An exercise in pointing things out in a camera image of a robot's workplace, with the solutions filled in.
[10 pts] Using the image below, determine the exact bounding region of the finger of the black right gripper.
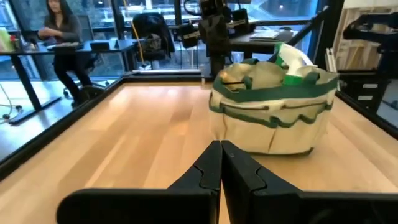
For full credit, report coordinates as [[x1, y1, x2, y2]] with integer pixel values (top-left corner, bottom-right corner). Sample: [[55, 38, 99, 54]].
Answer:
[[198, 15, 216, 58], [214, 14, 232, 58]]

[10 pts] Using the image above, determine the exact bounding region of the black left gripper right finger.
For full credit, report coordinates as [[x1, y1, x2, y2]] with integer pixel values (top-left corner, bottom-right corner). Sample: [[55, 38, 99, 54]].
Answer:
[[221, 140, 398, 224]]

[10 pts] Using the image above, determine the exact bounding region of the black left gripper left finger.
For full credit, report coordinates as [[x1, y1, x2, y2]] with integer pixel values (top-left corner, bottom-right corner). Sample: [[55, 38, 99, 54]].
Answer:
[[57, 140, 223, 224]]

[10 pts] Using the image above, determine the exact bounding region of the green spray bottle white trigger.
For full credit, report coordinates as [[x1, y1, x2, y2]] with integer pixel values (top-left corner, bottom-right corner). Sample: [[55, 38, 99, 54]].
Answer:
[[273, 42, 315, 86]]

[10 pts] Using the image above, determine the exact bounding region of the cream gardening bag green trim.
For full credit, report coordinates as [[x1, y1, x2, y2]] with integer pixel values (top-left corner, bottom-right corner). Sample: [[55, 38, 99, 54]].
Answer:
[[208, 57, 340, 156]]

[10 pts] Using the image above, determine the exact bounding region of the white mug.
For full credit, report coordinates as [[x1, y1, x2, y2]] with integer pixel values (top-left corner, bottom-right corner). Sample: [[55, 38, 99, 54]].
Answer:
[[229, 51, 246, 65]]

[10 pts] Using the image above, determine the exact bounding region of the dark desk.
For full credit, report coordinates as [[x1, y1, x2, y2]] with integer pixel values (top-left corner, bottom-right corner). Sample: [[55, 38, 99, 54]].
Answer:
[[229, 27, 315, 60]]

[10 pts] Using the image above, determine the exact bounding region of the black office chair with jacket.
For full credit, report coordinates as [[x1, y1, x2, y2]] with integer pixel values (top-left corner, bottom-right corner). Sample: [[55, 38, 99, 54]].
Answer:
[[130, 12, 175, 65]]

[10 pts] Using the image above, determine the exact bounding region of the stack of papers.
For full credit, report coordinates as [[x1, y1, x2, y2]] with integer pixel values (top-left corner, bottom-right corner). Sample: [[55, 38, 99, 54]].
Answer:
[[249, 28, 295, 43]]

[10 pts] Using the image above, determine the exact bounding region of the black diagonal strut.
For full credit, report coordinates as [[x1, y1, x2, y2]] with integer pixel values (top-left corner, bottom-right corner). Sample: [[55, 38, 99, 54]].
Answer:
[[285, 6, 331, 48]]

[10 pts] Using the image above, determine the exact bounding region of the black office desk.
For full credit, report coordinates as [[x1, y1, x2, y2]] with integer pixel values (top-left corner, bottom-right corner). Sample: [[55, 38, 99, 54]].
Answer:
[[0, 39, 138, 126]]

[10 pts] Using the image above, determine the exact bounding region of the small black box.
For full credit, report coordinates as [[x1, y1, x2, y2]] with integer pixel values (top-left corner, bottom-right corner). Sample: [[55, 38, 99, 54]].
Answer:
[[90, 40, 112, 52]]

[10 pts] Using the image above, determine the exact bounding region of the silver aluminium extrusion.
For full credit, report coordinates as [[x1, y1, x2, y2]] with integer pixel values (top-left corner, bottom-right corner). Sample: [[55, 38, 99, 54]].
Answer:
[[324, 46, 339, 75]]

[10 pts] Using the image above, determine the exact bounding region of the person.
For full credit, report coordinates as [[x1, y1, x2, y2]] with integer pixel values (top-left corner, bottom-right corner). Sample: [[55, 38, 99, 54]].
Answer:
[[37, 0, 95, 106]]

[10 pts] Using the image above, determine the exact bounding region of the black keyboard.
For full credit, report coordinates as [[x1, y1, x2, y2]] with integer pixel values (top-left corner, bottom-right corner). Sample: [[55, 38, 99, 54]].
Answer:
[[46, 42, 85, 52]]

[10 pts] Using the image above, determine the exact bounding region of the plywood panel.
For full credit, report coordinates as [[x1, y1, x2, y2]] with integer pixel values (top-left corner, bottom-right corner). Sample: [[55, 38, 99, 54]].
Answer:
[[331, 6, 384, 72]]

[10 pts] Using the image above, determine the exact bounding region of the black drawer cabinet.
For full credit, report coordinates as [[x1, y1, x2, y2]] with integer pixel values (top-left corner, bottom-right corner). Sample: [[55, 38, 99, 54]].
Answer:
[[338, 70, 390, 110]]

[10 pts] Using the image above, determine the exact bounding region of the pale plastic container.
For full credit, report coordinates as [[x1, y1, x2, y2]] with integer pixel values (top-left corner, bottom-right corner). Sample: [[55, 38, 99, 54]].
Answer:
[[0, 27, 15, 53]]

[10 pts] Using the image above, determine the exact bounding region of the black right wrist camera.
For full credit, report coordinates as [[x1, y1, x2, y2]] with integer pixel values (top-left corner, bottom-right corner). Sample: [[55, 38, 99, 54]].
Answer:
[[200, 0, 219, 16]]

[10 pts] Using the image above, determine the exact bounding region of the yellow hanging cable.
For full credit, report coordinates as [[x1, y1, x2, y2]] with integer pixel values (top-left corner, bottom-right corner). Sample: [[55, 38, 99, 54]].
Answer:
[[123, 0, 146, 67]]

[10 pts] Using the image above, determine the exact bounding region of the black frame post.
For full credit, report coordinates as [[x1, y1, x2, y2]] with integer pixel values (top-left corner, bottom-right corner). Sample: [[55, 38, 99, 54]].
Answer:
[[310, 0, 346, 70]]

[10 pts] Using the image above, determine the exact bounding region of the black table edge frame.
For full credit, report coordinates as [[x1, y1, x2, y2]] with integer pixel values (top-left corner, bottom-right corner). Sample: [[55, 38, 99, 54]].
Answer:
[[0, 73, 398, 183]]

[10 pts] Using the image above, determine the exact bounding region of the white floor cable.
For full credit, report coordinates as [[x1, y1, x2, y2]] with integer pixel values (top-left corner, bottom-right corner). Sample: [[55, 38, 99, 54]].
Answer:
[[0, 83, 23, 121]]

